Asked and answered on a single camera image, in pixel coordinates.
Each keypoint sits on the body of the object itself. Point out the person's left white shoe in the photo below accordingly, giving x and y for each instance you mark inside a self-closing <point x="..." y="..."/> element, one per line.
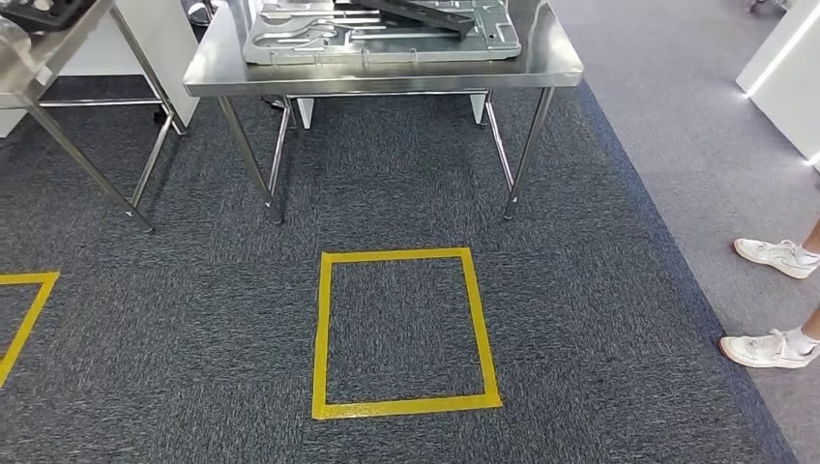
<point x="756" y="351"/>

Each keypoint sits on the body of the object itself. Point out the white lit block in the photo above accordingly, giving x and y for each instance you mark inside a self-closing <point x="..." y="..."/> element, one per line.
<point x="788" y="77"/>

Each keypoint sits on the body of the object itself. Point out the person's white shoe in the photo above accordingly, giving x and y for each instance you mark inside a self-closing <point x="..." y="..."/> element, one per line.
<point x="756" y="351"/>
<point x="769" y="255"/>

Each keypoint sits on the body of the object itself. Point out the person's left leg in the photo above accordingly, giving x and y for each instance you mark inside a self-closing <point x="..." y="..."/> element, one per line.
<point x="812" y="330"/>

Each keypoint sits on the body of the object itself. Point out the yellow floor tape square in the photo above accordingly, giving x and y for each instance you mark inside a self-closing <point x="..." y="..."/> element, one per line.
<point x="25" y="278"/>
<point x="320" y="333"/>

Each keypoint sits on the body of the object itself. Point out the black plastic piece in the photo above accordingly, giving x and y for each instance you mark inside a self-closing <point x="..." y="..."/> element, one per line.
<point x="45" y="16"/>

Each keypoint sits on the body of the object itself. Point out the person's right leg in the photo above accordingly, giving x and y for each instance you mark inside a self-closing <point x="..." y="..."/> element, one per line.
<point x="813" y="240"/>

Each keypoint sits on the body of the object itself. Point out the stainless steel workbench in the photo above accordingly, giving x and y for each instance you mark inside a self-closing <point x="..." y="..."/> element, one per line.
<point x="544" y="58"/>

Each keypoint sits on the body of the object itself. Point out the person's right white shoe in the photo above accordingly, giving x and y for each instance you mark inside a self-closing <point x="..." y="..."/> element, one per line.
<point x="769" y="255"/>

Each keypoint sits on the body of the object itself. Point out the person's leg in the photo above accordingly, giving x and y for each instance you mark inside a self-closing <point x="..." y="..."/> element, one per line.
<point x="812" y="330"/>
<point x="813" y="240"/>

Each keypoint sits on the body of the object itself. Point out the steel side table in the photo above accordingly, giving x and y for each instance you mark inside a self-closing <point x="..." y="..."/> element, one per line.
<point x="25" y="70"/>

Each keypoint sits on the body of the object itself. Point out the stamped sheet metal panel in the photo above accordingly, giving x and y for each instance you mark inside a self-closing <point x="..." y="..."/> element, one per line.
<point x="288" y="48"/>

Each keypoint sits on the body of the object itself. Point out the long black plastic part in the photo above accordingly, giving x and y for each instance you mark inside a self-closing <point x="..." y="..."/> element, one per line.
<point x="442" y="19"/>

